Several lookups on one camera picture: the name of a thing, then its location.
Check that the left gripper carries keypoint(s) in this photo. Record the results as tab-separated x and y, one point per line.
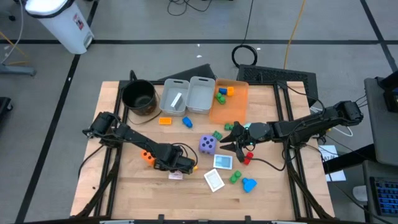
175	160

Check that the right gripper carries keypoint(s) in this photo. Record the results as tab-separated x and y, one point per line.
259	132

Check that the mint brick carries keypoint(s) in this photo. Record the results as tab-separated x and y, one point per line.
247	125

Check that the orange foam die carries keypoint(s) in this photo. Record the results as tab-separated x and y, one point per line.
146	157

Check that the yellow-orange small brick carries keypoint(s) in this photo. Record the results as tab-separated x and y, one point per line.
230	91

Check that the small blue brick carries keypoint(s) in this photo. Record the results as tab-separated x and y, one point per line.
222	91
187	122

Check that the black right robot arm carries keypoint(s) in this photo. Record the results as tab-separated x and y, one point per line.
311	123

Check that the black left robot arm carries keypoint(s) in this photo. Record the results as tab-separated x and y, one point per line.
136	140

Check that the red two-stud brick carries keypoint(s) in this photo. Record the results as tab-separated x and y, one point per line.
248	158

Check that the purple foam die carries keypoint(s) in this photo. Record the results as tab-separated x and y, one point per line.
207	144

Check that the orange plastic bin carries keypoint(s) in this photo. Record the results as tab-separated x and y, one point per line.
230	112

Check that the yellow-orange flat brick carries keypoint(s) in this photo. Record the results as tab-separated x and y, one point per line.
165	121

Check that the grey white card deck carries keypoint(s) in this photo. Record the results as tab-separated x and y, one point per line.
214	180

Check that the big blue brick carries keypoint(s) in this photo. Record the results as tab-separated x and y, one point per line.
249	185

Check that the grey plastic bin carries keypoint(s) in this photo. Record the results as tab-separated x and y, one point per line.
168	93
201	93

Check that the black pumpkin face bucket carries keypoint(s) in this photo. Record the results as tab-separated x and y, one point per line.
139	98

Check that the black perforated panel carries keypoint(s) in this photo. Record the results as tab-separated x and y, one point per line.
276	74

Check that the white paper sheet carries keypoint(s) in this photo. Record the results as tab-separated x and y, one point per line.
329	152

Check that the white computer mouse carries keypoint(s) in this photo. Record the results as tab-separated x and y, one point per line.
360	193

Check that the backlit keyboard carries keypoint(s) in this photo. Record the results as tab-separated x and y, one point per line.
385	196

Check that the black desk device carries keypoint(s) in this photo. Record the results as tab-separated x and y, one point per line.
391	96

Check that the white trash can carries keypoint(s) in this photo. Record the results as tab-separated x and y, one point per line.
62	25

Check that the black chair base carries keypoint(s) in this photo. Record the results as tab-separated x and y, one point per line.
4	104

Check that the grey stand base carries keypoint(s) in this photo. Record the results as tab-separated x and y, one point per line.
17	70

